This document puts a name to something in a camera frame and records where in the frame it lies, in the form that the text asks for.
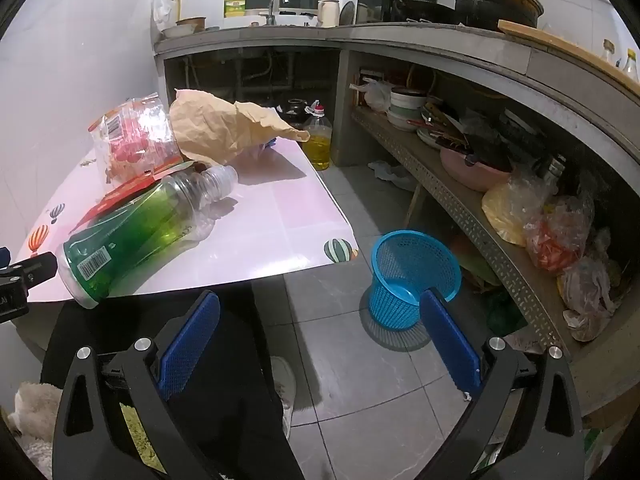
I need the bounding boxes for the yellow plastic bag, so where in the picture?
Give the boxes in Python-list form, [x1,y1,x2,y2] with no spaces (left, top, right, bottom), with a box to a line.
[481,180,538,247]

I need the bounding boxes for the stack of plates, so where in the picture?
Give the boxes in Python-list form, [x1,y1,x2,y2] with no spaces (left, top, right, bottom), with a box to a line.
[417,102,461,148]

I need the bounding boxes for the white floor cloth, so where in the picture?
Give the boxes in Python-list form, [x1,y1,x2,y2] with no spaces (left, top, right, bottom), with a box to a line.
[369,160,416,191]

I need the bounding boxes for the person's black trouser leg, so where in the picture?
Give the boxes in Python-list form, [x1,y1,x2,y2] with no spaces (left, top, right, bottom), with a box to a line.
[42,280,291,480]

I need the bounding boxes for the black wok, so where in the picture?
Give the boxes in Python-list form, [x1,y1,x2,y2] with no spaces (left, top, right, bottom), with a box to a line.
[357,0,458,25]

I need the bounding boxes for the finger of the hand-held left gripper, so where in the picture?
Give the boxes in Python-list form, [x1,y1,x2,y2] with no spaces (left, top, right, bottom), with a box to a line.
[0,252,58,293]

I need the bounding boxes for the brown paper bag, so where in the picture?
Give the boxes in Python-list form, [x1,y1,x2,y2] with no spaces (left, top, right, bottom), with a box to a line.
[169,88,311,167]

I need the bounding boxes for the person's white shoe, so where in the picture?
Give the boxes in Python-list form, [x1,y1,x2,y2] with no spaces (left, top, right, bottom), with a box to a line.
[270,357,297,441]

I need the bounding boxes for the red plastic bag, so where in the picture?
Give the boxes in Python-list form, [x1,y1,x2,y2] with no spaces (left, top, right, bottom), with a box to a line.
[525,195,596,275]

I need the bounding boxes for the blue plastic basket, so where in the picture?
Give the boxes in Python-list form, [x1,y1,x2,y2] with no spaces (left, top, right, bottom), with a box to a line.
[367,230,462,331]

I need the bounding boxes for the green plastic bag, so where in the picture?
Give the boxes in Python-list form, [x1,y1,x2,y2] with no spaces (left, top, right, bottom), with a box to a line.
[485,290,526,336]

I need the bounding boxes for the stack of white bowls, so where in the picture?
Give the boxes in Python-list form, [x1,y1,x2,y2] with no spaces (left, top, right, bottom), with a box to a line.
[387,87,426,131]

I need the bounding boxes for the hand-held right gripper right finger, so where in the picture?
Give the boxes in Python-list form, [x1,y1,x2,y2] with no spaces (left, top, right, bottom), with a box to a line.
[415,287,586,480]

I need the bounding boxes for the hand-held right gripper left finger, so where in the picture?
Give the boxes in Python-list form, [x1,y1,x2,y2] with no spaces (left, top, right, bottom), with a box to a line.
[51,290,221,480]

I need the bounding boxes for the wooden cutting board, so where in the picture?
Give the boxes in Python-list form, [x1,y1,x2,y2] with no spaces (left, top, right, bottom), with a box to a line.
[497,19,640,98]

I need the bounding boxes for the white fluffy cloth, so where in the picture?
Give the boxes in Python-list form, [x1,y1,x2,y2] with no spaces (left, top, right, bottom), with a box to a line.
[0,382,63,480]

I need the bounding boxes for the clear red-printed plastic bag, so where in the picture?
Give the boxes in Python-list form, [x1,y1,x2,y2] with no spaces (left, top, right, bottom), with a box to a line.
[89,92,183,183]

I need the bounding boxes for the green plastic bottle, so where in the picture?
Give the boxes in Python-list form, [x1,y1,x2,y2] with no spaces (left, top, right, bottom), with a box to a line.
[57,164,240,309]

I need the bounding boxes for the large black pot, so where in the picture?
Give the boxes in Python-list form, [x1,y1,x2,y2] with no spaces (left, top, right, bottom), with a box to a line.
[452,0,545,31]

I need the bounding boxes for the dark clay pot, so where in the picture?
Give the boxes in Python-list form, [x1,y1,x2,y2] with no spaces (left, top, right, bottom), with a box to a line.
[276,98,310,128]

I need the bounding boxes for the white ceramic jar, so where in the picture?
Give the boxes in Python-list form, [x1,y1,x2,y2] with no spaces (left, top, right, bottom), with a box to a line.
[318,0,342,28]

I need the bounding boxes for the white hanging plastic bag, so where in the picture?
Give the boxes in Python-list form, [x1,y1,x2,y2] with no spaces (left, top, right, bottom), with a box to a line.
[151,0,176,33]

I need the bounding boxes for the pink printed tablecloth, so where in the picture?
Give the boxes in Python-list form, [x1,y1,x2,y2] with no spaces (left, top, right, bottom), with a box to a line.
[10,137,360,306]

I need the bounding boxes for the yellow cooking oil bottle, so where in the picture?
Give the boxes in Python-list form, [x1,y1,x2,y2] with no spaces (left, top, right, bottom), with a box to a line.
[300,101,335,171]

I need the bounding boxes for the red snack box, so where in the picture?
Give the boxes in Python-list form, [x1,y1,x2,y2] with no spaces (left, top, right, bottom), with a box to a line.
[75,160,198,228]

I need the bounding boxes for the pink plastic basin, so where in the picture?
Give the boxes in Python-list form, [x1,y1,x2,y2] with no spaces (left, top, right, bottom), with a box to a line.
[440,145,511,192]

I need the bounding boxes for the metal faucet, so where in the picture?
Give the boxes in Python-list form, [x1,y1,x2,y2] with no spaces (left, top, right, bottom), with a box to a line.
[267,0,291,26]

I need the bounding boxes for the yellow-capped oil bottle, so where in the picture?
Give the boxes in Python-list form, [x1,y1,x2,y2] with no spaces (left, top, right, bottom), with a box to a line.
[620,49,640,83]

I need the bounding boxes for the concrete kitchen counter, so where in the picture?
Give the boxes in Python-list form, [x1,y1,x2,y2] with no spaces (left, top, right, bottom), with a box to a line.
[154,22,640,161]

